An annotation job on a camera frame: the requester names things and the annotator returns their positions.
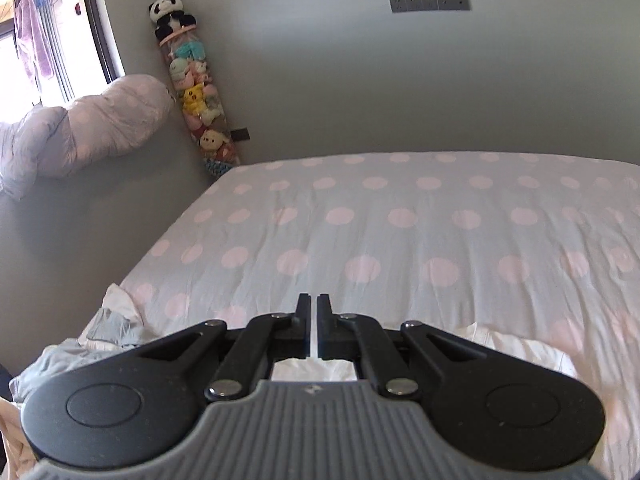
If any cream sweatshirt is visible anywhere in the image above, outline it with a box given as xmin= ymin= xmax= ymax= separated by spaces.
xmin=0 ymin=399 xmax=32 ymax=480

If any polka dot bed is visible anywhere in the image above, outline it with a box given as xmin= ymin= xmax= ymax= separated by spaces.
xmin=82 ymin=152 xmax=640 ymax=480

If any grey wall switch panel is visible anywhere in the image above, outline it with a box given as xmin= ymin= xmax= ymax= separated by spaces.
xmin=389 ymin=0 xmax=472 ymax=13

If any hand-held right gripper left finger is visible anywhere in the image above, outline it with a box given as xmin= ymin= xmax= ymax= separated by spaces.
xmin=137 ymin=292 xmax=312 ymax=402

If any grey garment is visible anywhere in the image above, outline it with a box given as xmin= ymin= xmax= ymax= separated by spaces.
xmin=10 ymin=307 xmax=147 ymax=404

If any tube of plush toys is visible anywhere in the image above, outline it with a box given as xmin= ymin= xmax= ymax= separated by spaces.
xmin=157 ymin=30 xmax=241 ymax=179

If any purple hanging garment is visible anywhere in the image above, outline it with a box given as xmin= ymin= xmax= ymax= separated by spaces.
xmin=14 ymin=0 xmax=55 ymax=82

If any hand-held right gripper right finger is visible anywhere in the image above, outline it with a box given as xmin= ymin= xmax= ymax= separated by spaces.
xmin=317 ymin=293 xmax=489 ymax=401

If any panda plush toy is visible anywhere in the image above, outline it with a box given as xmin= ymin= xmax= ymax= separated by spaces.
xmin=148 ymin=0 xmax=199 ymax=44

